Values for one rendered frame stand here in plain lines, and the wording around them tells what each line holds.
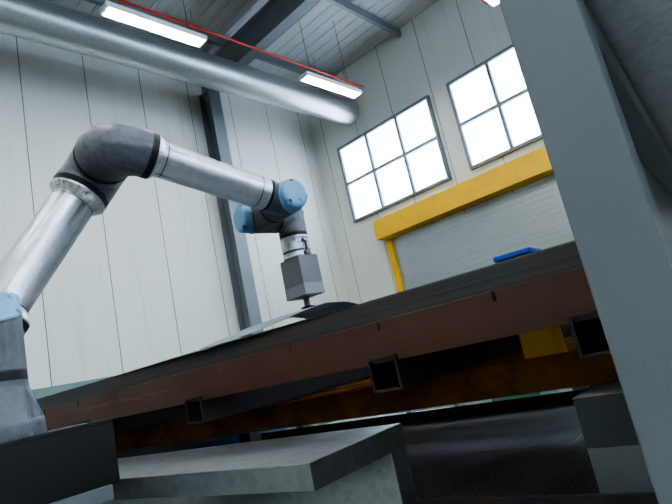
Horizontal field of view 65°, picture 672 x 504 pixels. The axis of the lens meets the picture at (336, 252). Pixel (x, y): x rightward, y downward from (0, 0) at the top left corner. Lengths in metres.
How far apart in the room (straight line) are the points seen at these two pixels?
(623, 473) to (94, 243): 8.64
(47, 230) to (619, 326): 1.01
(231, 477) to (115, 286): 8.29
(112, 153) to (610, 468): 0.96
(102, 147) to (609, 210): 0.95
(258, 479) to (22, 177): 8.53
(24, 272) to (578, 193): 0.96
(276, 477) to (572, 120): 0.50
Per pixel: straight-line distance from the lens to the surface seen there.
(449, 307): 0.73
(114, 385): 1.42
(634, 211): 0.32
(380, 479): 0.78
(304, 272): 1.34
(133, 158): 1.11
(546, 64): 0.35
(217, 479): 0.75
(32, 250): 1.13
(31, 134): 9.43
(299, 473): 0.65
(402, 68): 11.74
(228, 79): 9.75
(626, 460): 0.75
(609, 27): 0.65
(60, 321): 8.55
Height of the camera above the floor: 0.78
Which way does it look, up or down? 12 degrees up
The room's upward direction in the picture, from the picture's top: 12 degrees counter-clockwise
